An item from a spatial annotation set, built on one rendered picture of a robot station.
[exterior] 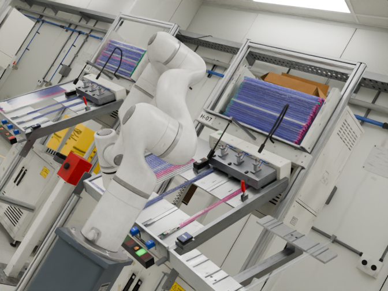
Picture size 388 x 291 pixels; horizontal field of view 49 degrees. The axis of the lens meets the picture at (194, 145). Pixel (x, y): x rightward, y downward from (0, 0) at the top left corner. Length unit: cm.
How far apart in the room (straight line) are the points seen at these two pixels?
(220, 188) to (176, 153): 80
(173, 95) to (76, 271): 58
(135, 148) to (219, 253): 280
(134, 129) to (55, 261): 42
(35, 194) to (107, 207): 187
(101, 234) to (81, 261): 9
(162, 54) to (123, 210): 57
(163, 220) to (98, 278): 68
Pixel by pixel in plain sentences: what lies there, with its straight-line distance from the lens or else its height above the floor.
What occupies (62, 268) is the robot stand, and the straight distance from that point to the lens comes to 123.
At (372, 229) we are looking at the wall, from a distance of 342.
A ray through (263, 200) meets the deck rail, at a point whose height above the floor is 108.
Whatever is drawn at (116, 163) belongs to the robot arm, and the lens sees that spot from 158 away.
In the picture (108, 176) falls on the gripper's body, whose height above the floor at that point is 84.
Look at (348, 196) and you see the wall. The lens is 353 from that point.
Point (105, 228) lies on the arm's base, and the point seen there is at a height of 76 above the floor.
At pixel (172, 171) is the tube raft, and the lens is 211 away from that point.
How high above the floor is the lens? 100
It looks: 4 degrees up
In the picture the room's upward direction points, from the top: 31 degrees clockwise
